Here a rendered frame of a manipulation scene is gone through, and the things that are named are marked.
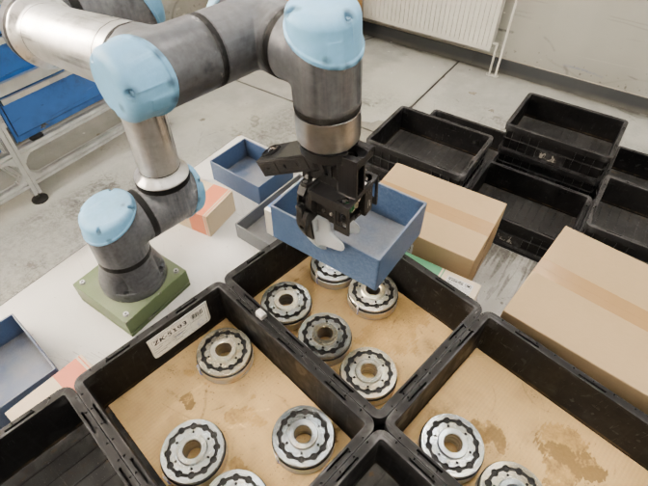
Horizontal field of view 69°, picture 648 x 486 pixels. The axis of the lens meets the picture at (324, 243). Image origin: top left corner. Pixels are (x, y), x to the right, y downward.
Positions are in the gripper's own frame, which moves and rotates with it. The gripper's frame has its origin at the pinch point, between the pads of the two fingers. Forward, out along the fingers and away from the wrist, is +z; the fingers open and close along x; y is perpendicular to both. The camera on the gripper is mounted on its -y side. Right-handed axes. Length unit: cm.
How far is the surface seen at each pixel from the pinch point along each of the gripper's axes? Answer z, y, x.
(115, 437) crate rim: 16.3, -11.6, -37.6
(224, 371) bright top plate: 24.4, -9.3, -19.0
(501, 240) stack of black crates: 80, 13, 88
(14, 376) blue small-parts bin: 39, -53, -43
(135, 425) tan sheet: 26.5, -16.1, -34.6
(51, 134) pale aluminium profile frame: 86, -195, 36
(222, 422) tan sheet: 27.2, -4.4, -25.5
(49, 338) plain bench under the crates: 40, -55, -33
